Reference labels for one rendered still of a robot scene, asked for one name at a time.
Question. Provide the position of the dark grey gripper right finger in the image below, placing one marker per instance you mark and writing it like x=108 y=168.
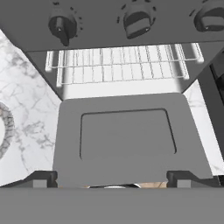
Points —
x=178 y=178

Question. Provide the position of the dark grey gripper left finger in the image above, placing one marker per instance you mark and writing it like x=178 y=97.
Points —
x=43 y=178

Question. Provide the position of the grey toaster oven door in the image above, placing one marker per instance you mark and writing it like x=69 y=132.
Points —
x=128 y=137

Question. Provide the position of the dark pointed oven knob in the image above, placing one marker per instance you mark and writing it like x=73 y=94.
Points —
x=61 y=26

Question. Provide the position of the grey toaster oven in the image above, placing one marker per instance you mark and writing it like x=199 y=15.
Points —
x=116 y=35

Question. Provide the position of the dark grey oven knob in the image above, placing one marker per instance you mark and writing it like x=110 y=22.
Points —
x=209 y=19
x=137 y=22

